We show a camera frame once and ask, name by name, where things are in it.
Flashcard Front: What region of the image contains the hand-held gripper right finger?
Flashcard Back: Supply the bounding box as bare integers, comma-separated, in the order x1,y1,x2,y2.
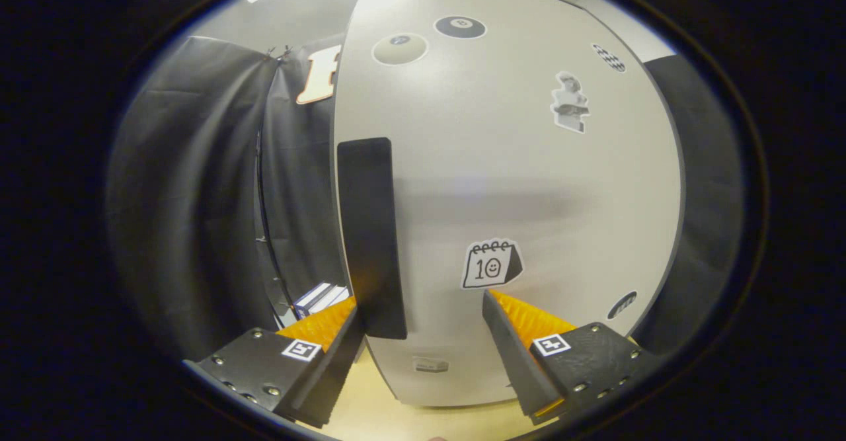
481,289,662,426

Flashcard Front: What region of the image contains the black door handle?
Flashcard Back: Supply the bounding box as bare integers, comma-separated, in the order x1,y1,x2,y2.
337,138,408,341

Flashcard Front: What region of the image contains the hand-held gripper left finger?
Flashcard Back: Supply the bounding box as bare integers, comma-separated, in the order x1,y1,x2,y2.
182,296,365,430

